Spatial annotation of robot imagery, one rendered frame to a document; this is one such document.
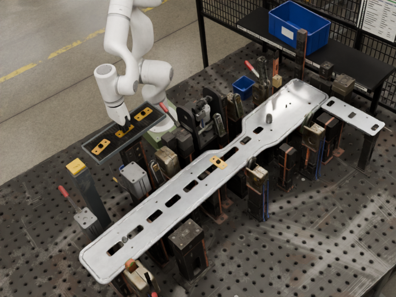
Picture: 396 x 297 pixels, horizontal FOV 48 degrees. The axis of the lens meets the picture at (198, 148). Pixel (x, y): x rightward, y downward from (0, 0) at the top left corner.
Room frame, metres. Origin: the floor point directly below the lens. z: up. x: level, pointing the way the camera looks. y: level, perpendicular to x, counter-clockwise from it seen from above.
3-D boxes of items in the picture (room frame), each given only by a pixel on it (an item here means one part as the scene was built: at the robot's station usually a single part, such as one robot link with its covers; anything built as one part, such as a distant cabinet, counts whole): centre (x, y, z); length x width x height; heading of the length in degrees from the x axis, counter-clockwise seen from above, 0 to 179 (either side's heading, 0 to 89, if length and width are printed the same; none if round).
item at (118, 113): (1.38, 0.30, 1.29); 0.10 x 0.07 x 0.11; 40
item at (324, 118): (1.42, -0.63, 0.84); 0.11 x 0.10 x 0.28; 37
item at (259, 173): (1.14, -0.23, 0.87); 0.12 x 0.09 x 0.35; 37
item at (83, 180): (1.22, 0.51, 0.92); 0.08 x 0.08 x 0.44; 37
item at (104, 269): (1.23, -0.07, 1.00); 1.38 x 0.22 x 0.02; 127
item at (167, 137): (1.36, 0.12, 0.90); 0.05 x 0.05 x 0.40; 37
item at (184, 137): (1.38, 0.06, 0.89); 0.13 x 0.11 x 0.38; 37
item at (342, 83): (1.58, -0.75, 0.88); 0.08 x 0.08 x 0.36; 37
